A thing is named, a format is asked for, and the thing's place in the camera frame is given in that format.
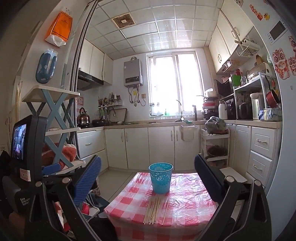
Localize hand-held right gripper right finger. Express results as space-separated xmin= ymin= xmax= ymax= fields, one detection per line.
xmin=194 ymin=153 xmax=272 ymax=241

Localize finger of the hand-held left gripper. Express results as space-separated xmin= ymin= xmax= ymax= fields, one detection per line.
xmin=42 ymin=163 xmax=62 ymax=175

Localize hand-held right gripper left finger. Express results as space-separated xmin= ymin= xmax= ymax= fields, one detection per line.
xmin=24 ymin=155 xmax=102 ymax=241

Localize blue perforated plastic basket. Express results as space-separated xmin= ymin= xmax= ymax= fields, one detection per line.
xmin=149 ymin=162 xmax=174 ymax=194

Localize pile of wooden chopsticks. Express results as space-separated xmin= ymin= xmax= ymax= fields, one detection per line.
xmin=143 ymin=197 xmax=170 ymax=226

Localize white trolley rack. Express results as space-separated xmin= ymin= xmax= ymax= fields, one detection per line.
xmin=200 ymin=128 xmax=230 ymax=168

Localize orange fluffy cloth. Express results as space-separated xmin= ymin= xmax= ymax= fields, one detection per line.
xmin=41 ymin=142 xmax=77 ymax=163

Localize white wooden stool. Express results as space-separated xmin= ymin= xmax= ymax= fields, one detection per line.
xmin=219 ymin=166 xmax=248 ymax=184

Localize red checkered plastic tablecloth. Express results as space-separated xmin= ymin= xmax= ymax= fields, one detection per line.
xmin=104 ymin=172 xmax=219 ymax=241

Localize white hanging waste bin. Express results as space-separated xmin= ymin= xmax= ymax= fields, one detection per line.
xmin=180 ymin=125 xmax=196 ymax=142

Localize steel kettle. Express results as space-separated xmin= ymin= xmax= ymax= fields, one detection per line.
xmin=77 ymin=107 xmax=91 ymax=126

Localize white lower kitchen cabinets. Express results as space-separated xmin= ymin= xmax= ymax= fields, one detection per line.
xmin=77 ymin=125 xmax=207 ymax=171

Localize white drawer cabinet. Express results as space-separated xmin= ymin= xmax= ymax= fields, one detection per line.
xmin=228 ymin=123 xmax=282 ymax=187

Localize white thermos jug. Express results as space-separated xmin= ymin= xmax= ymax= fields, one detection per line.
xmin=218 ymin=100 xmax=228 ymax=120

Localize chrome kitchen faucet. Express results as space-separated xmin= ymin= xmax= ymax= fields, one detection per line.
xmin=175 ymin=100 xmax=185 ymax=122

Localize black rice cooker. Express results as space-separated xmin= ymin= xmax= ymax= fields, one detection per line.
xmin=238 ymin=102 xmax=253 ymax=119

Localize black range hood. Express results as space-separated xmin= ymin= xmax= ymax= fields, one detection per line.
xmin=77 ymin=70 xmax=104 ymax=91

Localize white electric water boiler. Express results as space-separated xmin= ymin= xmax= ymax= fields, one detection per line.
xmin=249 ymin=92 xmax=264 ymax=120

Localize white refrigerator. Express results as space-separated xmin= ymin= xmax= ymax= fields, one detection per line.
xmin=239 ymin=0 xmax=296 ymax=232

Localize kitchen window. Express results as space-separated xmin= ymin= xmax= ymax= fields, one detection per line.
xmin=146 ymin=53 xmax=206 ymax=117

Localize white upper cabinets beside hood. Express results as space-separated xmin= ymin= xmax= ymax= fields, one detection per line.
xmin=79 ymin=39 xmax=114 ymax=85

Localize red saucepan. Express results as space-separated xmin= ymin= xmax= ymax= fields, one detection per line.
xmin=265 ymin=76 xmax=279 ymax=108

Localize metal countertop shelf rack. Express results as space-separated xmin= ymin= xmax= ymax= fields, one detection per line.
xmin=233 ymin=71 xmax=278 ymax=120

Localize grey gas water heater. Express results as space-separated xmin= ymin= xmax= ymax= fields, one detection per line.
xmin=123 ymin=57 xmax=143 ymax=88

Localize orange paper bag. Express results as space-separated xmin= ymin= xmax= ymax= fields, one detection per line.
xmin=45 ymin=11 xmax=73 ymax=47

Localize red cartoon lion sticker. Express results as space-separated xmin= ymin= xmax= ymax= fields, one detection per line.
xmin=272 ymin=48 xmax=288 ymax=80

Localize white upper cabinets above rack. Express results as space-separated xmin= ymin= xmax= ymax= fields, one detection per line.
xmin=208 ymin=0 xmax=254 ymax=75

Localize ceiling vent grille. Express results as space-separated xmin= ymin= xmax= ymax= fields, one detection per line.
xmin=111 ymin=13 xmax=135 ymax=29

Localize shelf with blue cross frame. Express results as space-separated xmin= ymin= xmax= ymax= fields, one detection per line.
xmin=21 ymin=85 xmax=86 ymax=175

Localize blue wall pouch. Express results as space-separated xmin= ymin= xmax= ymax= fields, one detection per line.
xmin=35 ymin=48 xmax=58 ymax=84

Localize wall utensil rack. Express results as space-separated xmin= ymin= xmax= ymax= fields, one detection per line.
xmin=97 ymin=92 xmax=122 ymax=109

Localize metal sliding door frame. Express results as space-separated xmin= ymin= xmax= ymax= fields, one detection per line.
xmin=69 ymin=0 xmax=99 ymax=160

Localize white wire basket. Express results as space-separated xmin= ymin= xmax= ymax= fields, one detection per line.
xmin=235 ymin=38 xmax=261 ymax=57

